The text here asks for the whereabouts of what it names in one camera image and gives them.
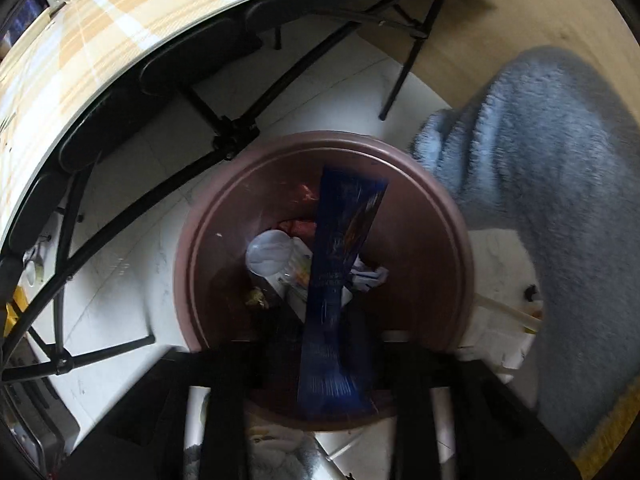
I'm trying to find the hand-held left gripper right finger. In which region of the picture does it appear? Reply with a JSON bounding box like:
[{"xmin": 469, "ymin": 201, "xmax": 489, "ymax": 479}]
[{"xmin": 382, "ymin": 340, "xmax": 583, "ymax": 480}]

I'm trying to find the black equipment case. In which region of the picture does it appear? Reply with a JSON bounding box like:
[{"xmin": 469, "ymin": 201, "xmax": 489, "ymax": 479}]
[{"xmin": 0, "ymin": 335, "xmax": 82, "ymax": 480}]

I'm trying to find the brown round trash bin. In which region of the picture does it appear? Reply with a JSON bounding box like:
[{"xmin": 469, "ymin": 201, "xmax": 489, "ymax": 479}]
[{"xmin": 173, "ymin": 131, "xmax": 475, "ymax": 433}]

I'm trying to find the yellow checked floral tablecloth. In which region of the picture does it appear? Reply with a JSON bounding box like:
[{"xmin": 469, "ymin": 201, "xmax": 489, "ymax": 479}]
[{"xmin": 0, "ymin": 0, "xmax": 521, "ymax": 246}]

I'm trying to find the white paper bag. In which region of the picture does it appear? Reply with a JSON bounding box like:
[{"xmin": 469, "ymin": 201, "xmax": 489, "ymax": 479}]
[{"xmin": 467, "ymin": 227, "xmax": 547, "ymax": 377}]

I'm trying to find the black folding table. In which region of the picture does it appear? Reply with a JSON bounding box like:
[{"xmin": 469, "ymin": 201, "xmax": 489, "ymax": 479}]
[{"xmin": 0, "ymin": 0, "xmax": 451, "ymax": 382}]

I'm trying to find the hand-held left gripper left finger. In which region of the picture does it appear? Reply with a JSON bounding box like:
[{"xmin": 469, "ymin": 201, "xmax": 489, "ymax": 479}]
[{"xmin": 65, "ymin": 342, "xmax": 261, "ymax": 480}]

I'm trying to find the white paper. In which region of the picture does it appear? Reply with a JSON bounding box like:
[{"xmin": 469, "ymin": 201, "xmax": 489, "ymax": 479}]
[{"xmin": 345, "ymin": 255, "xmax": 391, "ymax": 297}]

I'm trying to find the dark blue box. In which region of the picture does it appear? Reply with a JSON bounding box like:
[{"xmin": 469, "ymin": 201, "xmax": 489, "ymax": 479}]
[{"xmin": 296, "ymin": 165, "xmax": 390, "ymax": 421}]

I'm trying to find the clear plastic pack white card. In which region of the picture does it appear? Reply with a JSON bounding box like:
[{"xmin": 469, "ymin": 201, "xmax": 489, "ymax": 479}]
[{"xmin": 245, "ymin": 230, "xmax": 317, "ymax": 312}]

